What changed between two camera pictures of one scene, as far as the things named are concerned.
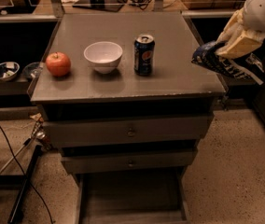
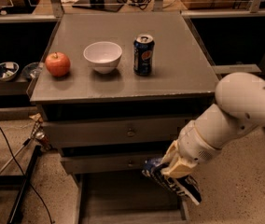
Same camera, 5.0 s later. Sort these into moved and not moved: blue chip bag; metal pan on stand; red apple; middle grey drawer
Moved: blue chip bag
Not moved: red apple; metal pan on stand; middle grey drawer
